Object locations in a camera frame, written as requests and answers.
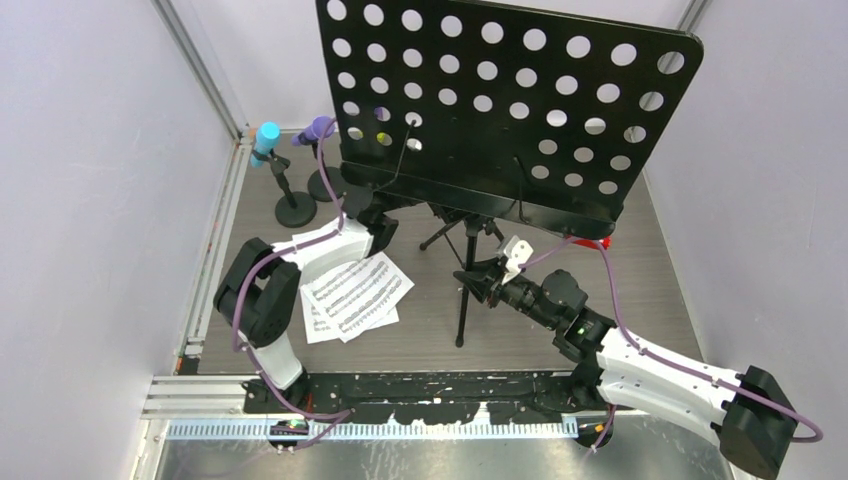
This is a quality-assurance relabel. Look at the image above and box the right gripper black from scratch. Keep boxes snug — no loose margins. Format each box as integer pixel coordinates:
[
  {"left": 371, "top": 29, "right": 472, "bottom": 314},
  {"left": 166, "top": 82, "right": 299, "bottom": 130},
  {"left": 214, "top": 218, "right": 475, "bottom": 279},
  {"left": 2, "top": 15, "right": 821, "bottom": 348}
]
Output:
[{"left": 456, "top": 256, "right": 560, "bottom": 331}]

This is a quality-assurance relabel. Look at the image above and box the sheet music page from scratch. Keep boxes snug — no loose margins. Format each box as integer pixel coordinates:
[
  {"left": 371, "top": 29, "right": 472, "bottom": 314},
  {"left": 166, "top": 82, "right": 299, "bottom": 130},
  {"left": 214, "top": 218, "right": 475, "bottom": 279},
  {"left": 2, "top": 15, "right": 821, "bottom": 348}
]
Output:
[
  {"left": 301, "top": 296, "right": 400, "bottom": 344},
  {"left": 288, "top": 221, "right": 414, "bottom": 333}
]

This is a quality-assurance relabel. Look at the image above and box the black music stand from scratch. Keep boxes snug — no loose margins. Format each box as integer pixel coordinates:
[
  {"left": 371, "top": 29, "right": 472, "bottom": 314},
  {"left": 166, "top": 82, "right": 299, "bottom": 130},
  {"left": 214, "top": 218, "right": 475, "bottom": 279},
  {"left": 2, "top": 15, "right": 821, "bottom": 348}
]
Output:
[{"left": 315, "top": 0, "right": 705, "bottom": 349}]

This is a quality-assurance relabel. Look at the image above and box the black microphone stand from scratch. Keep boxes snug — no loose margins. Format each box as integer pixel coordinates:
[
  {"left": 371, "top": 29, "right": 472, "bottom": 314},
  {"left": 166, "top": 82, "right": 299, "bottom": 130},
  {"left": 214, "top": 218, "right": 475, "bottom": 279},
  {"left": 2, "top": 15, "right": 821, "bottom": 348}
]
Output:
[{"left": 252, "top": 149, "right": 317, "bottom": 228}]

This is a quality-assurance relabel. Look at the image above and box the blue toy microphone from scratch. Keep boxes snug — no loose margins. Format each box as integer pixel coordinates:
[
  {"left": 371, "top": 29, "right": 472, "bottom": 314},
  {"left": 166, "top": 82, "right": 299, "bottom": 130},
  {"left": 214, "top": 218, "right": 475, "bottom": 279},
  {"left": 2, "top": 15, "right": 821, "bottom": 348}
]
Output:
[{"left": 250, "top": 122, "right": 281, "bottom": 168}]

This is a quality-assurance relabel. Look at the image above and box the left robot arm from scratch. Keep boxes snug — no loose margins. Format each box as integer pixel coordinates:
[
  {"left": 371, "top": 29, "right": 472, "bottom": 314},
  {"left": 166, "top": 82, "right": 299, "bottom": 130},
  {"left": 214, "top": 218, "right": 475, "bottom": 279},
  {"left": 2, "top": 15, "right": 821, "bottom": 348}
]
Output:
[{"left": 213, "top": 187, "right": 412, "bottom": 414}]

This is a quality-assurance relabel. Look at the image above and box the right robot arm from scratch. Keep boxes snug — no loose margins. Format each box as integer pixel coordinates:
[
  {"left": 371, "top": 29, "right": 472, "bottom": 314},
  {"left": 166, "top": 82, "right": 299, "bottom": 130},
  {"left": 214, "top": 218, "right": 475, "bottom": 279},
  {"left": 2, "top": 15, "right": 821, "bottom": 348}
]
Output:
[{"left": 453, "top": 258, "right": 799, "bottom": 479}]

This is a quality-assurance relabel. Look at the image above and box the red toy window block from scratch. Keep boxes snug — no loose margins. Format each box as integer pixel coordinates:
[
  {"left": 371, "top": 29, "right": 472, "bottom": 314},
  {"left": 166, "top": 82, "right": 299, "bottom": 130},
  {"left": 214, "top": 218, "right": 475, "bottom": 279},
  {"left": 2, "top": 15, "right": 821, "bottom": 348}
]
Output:
[{"left": 571, "top": 237, "right": 611, "bottom": 250}]

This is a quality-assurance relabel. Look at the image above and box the colourful toy block behind stand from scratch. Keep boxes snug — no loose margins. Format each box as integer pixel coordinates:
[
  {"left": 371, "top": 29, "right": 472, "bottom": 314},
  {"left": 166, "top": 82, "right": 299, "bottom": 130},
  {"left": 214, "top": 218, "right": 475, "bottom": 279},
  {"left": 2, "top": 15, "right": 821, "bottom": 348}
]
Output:
[{"left": 376, "top": 132, "right": 392, "bottom": 146}]

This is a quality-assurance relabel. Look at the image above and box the purple toy microphone on stand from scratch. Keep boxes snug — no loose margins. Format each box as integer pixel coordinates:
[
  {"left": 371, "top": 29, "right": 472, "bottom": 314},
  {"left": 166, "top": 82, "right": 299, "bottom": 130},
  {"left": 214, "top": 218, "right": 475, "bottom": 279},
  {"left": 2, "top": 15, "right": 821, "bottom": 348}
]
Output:
[{"left": 291, "top": 115, "right": 347, "bottom": 203}]

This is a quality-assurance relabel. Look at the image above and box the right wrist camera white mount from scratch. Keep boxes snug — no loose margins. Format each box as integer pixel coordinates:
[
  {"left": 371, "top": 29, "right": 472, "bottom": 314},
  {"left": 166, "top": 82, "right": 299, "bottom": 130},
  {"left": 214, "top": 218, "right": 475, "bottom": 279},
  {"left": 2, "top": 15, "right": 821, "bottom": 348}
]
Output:
[{"left": 497, "top": 235, "right": 534, "bottom": 285}]

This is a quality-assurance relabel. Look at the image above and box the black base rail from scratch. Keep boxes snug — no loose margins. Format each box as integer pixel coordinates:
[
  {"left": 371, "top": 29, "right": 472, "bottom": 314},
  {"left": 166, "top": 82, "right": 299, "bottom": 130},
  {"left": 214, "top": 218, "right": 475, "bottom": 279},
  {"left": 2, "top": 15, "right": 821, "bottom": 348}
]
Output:
[{"left": 241, "top": 370, "right": 613, "bottom": 426}]

